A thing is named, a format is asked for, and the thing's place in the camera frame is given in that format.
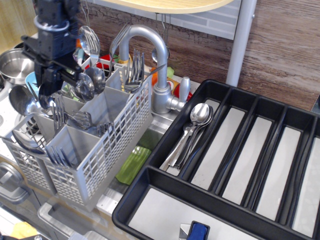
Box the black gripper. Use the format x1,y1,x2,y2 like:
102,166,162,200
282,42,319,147
21,30,82,96

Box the small steel spoon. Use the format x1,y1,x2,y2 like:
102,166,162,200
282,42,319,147
38,83,56,109

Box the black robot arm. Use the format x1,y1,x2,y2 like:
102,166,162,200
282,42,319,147
21,0,81,96

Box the large ladle spoon left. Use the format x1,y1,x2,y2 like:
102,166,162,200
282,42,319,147
8,85,49,118

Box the upright fork basket left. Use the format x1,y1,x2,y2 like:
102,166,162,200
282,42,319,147
52,94,66,134

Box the steel spoon front of pair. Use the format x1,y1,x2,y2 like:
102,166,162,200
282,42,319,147
73,72,95,102

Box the steel spoon behind pair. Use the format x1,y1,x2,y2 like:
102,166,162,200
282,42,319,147
85,67,106,94

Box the large spoon at basket back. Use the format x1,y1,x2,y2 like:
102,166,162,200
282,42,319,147
78,25,101,67

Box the fork in basket middle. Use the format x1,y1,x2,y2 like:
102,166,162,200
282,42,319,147
66,111,93,129

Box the spoon at basket left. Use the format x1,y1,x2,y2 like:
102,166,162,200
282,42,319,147
0,129,46,155

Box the grey plastic cutlery basket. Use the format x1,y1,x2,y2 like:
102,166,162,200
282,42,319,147
4,64,153,211

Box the forks at basket front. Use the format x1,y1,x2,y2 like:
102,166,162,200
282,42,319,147
45,146,76,169

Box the fork cluster basket right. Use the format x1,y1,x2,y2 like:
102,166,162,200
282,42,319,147
124,49,145,94

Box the top steel spoon in tray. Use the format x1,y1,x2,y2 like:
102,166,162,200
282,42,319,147
159,103,211,171

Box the black plastic cutlery tray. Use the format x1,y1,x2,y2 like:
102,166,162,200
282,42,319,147
112,79,320,240

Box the light blue bowl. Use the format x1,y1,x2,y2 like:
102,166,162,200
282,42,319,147
25,71,39,96

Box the steel pot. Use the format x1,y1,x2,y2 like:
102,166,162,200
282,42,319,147
0,48,34,85

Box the tall fork near faucet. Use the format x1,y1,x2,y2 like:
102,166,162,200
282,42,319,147
107,23,131,78

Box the silver toy faucet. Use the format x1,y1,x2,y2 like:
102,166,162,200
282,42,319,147
119,24,186,114

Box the wooden shelf board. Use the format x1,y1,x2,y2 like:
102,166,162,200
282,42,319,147
103,0,232,14

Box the blue sponge block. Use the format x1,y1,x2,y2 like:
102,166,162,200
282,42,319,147
179,220,210,240

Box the silver faucet handle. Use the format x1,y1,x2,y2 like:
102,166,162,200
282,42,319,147
179,76,191,103

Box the grey metal post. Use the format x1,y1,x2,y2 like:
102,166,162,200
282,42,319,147
226,0,257,87

